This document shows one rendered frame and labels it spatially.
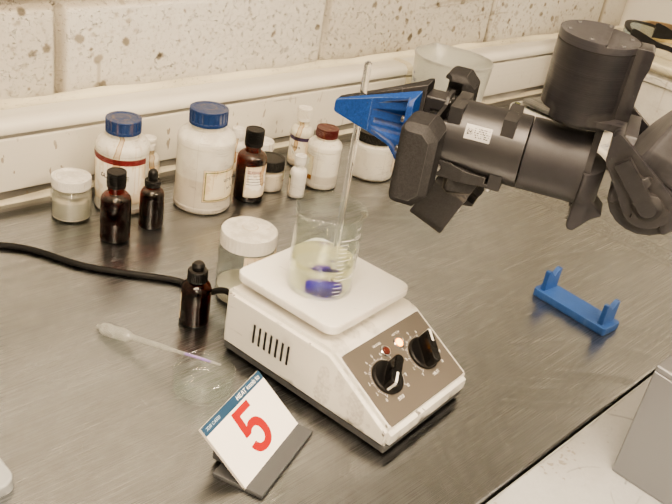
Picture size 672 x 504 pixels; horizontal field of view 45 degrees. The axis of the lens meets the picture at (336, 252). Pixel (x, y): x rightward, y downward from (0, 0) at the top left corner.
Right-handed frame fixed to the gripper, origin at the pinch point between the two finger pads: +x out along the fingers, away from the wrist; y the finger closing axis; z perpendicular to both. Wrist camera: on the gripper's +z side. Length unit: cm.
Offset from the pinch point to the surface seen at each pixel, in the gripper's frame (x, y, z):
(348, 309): -1.3, -2.3, 17.3
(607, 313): -25.1, 22.7, 23.5
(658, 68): -28, 101, 12
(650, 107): -30, 101, 20
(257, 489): -0.2, -17.7, 25.7
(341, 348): -2.0, -5.4, 19.3
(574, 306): -21.7, 25.0, 25.1
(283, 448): -0.3, -12.5, 25.7
